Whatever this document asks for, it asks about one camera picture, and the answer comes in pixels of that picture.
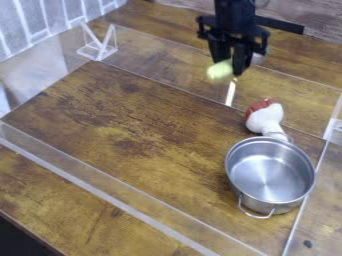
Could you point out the red white toy mushroom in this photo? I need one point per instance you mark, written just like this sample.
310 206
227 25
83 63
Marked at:
263 117

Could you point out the clear acrylic front barrier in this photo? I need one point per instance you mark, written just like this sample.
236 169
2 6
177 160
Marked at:
192 232

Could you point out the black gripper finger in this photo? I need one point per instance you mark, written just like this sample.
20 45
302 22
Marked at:
242 57
219 49

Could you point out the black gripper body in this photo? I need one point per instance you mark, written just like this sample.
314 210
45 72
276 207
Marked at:
234 24

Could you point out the stainless steel pot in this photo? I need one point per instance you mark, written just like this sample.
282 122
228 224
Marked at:
271 176

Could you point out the clear acrylic triangle bracket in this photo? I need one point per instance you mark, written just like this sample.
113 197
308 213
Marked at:
96 49

